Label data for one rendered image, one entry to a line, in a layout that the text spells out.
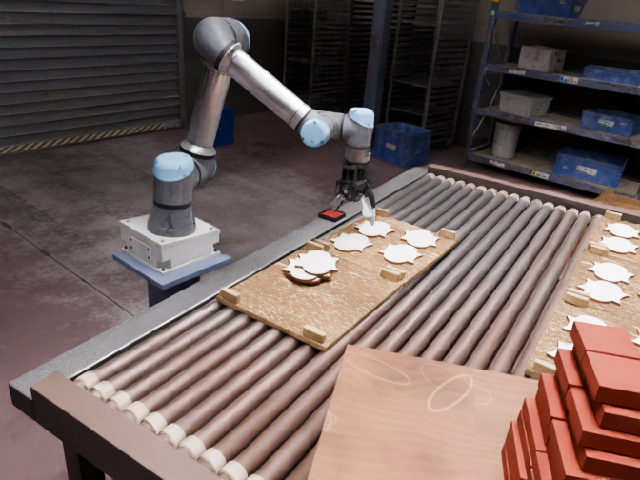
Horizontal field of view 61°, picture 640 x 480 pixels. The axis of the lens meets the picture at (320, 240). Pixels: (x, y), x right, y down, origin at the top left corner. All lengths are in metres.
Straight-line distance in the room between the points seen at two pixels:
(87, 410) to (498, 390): 0.77
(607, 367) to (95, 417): 0.85
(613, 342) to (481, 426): 0.31
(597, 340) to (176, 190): 1.24
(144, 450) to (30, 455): 1.46
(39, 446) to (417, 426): 1.80
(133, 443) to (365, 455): 0.41
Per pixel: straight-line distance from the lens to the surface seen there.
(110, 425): 1.11
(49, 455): 2.46
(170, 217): 1.71
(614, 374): 0.74
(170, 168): 1.66
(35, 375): 1.31
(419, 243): 1.84
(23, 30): 6.01
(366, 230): 1.88
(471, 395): 1.07
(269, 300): 1.45
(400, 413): 0.99
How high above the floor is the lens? 1.70
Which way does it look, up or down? 25 degrees down
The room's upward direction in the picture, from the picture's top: 5 degrees clockwise
